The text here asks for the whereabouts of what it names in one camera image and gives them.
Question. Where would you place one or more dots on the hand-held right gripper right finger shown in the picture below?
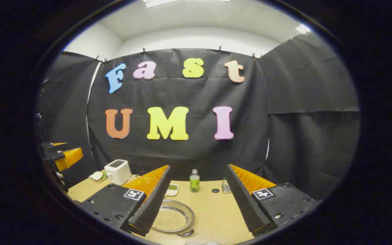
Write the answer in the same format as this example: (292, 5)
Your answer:
(245, 200)

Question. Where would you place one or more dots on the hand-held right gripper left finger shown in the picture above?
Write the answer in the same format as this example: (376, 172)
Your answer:
(153, 204)

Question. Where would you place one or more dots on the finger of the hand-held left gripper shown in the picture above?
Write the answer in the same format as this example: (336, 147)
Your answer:
(68, 157)
(51, 146)

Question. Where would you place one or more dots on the stainless steel pot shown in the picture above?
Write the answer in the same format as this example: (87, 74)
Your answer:
(185, 207)

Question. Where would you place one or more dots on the pile of soybeans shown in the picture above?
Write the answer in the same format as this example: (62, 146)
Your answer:
(170, 219)

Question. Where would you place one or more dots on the white divided bean tray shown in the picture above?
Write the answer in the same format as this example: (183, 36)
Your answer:
(173, 190)

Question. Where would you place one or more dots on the green label drink bottle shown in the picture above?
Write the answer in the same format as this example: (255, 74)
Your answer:
(194, 182)

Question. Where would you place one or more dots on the white toaster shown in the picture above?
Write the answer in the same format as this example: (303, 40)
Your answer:
(117, 172)

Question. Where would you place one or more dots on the black backdrop cloth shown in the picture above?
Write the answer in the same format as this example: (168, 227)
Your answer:
(182, 92)

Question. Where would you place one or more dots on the ceiling light panel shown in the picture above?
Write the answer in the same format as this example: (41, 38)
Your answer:
(182, 2)

